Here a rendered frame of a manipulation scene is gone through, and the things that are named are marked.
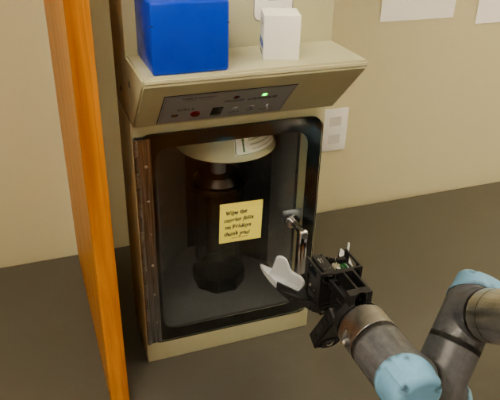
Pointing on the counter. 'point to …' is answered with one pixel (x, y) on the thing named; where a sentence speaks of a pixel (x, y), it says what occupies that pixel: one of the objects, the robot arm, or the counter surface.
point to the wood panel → (88, 177)
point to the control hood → (249, 79)
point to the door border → (147, 224)
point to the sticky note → (240, 221)
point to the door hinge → (141, 232)
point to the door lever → (299, 243)
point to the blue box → (182, 35)
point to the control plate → (174, 105)
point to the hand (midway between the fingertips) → (300, 259)
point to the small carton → (280, 33)
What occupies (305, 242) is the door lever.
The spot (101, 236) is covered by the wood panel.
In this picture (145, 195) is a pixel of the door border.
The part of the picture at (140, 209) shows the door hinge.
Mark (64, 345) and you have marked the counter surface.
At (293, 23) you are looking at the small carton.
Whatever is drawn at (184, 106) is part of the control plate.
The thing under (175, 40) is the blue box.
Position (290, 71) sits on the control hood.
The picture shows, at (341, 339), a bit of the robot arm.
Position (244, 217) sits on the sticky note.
